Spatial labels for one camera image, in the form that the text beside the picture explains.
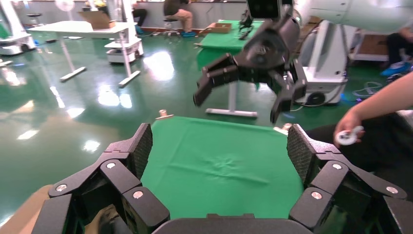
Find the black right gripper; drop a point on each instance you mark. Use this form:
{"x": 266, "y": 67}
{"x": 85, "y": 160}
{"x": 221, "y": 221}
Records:
{"x": 267, "y": 48}

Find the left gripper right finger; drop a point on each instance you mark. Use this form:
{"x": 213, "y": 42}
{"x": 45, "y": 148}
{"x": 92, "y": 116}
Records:
{"x": 326, "y": 181}

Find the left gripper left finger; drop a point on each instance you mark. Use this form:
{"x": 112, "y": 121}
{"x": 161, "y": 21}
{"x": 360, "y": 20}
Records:
{"x": 122, "y": 174}

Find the white handheld controller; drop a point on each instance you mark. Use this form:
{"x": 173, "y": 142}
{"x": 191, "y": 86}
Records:
{"x": 347, "y": 139}

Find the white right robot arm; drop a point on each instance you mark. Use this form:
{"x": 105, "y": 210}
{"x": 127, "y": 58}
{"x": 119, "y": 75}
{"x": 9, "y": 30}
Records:
{"x": 355, "y": 14}

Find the white robot base with wheel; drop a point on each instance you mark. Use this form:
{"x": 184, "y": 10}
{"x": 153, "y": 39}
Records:
{"x": 322, "y": 64}

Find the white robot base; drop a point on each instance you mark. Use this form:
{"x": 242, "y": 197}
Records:
{"x": 125, "y": 48}

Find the white and green robot base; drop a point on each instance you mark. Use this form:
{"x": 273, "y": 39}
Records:
{"x": 16, "y": 42}

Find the operator bare forearm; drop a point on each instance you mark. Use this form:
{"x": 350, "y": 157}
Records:
{"x": 387, "y": 97}

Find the small background cardboard box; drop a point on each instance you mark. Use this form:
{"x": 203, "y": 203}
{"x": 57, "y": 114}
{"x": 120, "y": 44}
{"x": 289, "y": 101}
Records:
{"x": 221, "y": 28}

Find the brown open cardboard box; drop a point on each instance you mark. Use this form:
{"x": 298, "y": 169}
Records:
{"x": 22, "y": 213}

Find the large tilted cardboard box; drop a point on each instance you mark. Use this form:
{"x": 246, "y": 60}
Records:
{"x": 96, "y": 20}

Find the operator bare hand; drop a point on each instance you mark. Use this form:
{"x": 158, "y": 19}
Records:
{"x": 348, "y": 121}

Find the background green cloth table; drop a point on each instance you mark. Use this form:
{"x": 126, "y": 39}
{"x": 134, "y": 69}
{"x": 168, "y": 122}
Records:
{"x": 222, "y": 42}

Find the background black robot gripper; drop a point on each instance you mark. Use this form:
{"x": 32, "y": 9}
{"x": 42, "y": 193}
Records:
{"x": 246, "y": 25}

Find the operator dark clothing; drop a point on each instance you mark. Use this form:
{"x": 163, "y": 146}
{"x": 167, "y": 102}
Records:
{"x": 380, "y": 155}

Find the green table cloth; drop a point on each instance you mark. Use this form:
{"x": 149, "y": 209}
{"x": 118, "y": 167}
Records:
{"x": 219, "y": 181}

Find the seated person tan trousers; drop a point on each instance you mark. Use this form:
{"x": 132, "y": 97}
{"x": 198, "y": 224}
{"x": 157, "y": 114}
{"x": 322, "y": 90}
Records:
{"x": 179, "y": 13}

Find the black stool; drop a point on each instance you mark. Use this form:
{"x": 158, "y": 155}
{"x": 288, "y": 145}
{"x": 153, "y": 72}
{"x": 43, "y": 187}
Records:
{"x": 169, "y": 20}

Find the wooden shelf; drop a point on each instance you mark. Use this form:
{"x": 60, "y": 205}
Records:
{"x": 371, "y": 45}

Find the background person dark clothes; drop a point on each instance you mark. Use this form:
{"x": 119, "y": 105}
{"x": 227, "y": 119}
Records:
{"x": 138, "y": 13}

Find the person with blue shoe covers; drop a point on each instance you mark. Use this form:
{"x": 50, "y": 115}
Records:
{"x": 397, "y": 45}

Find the white table with metal legs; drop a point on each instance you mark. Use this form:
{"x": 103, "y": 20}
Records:
{"x": 80, "y": 26}

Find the white standing fan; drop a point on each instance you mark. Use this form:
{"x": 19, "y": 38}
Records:
{"x": 64, "y": 5}

